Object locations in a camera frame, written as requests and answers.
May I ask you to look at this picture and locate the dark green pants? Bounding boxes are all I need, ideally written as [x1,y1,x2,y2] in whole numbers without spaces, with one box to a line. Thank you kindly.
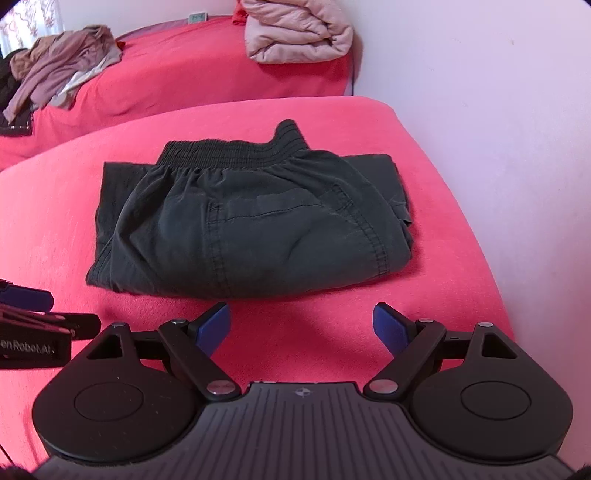
[86,120,414,298]

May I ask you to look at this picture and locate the black garment with trim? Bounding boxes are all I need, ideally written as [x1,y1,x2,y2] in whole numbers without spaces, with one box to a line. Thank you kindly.
[0,48,36,137]

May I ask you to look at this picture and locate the mauve clothes pile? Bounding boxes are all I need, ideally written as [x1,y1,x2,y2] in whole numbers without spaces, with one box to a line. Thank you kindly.
[2,25,122,125]

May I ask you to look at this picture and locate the red bed sheet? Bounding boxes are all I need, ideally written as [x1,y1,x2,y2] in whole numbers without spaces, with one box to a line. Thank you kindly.
[1,17,353,168]

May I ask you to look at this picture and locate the floral white curtain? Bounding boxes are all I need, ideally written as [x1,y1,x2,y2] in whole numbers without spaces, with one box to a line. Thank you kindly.
[1,0,64,57]

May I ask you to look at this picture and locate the folded pink quilt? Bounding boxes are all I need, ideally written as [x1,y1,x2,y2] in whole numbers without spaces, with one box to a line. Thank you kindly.
[242,0,353,64]

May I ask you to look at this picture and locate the small green label card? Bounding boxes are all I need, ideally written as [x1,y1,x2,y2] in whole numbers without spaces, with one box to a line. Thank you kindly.
[187,12,208,24]

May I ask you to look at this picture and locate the red pillow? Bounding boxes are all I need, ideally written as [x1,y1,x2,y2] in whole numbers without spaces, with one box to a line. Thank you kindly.
[232,0,249,26]

